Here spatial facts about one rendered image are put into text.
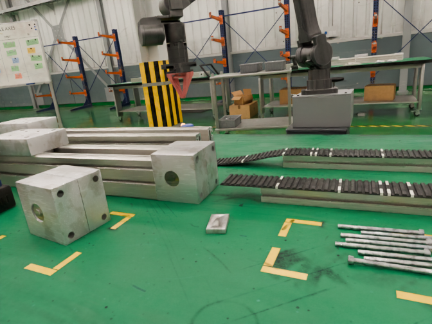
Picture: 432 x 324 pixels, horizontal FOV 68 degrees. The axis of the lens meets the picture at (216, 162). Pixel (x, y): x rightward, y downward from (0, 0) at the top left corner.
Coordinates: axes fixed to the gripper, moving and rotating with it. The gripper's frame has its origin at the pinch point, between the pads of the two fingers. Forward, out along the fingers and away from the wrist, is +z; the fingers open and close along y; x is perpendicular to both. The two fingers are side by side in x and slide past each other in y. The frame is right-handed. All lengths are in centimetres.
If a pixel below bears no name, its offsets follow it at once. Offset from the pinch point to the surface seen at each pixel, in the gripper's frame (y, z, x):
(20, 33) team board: -307, -82, -456
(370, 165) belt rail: 15, 15, 50
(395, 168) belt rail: 15, 15, 55
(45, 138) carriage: 32.7, 5.0, -19.9
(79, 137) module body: 18.0, 8.4, -25.2
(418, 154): 13, 13, 59
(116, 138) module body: 18.0, 8.7, -12.0
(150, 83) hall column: -249, 8, -181
